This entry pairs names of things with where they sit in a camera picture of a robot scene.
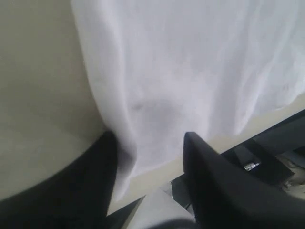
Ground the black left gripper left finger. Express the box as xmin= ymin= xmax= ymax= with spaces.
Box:
xmin=0 ymin=132 xmax=118 ymax=229

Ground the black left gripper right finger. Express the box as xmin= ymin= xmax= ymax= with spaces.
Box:
xmin=183 ymin=131 xmax=305 ymax=229

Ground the black table edge frame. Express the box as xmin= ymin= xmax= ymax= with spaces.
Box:
xmin=106 ymin=111 xmax=305 ymax=229

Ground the white t-shirt red print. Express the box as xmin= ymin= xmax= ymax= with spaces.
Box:
xmin=71 ymin=0 xmax=305 ymax=199

